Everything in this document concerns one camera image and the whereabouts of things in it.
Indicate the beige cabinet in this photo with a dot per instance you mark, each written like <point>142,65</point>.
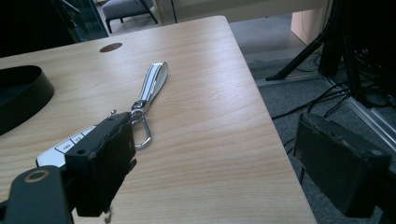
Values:
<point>236,7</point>

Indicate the black metal stand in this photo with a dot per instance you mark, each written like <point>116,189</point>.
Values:
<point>330,40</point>

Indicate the dark glass cabinet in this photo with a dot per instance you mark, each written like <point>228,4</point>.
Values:
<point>84,18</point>

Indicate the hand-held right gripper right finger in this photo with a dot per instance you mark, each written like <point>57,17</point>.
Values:
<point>339,168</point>

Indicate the aluminium floor rail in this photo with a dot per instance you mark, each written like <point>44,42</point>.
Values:
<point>370,116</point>

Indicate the black round tray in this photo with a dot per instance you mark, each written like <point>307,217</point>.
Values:
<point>21,99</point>

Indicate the white car key fob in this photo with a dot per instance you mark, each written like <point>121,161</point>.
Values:
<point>53,157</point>

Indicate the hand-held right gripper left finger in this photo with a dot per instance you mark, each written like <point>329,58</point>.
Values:
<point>99,161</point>

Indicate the grey upholstered chair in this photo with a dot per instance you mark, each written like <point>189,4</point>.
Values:
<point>124,8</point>

